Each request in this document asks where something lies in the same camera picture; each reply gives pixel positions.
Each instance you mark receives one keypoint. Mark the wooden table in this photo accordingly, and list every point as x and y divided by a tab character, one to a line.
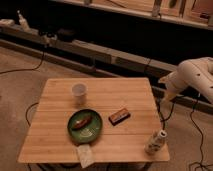
47	140

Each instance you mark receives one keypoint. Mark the white patterned bottle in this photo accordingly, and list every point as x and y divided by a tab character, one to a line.
155	142

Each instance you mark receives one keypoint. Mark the white folded napkin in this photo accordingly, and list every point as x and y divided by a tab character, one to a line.
85	155

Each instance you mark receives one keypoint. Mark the brown sausage on plate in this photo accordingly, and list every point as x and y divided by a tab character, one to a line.
81	123

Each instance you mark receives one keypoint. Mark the white bottle on ledge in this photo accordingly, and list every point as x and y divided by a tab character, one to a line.
23	22

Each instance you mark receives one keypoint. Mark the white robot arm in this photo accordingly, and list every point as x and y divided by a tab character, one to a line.
195	73

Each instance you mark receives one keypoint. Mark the black device on ledge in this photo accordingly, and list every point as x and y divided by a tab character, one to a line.
66	35

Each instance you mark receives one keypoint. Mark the green round plate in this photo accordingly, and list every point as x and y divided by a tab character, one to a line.
90	132

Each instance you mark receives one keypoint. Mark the brown rectangular box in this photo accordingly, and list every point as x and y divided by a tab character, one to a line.
119	116

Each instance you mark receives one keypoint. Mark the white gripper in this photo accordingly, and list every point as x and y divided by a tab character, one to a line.
174	83

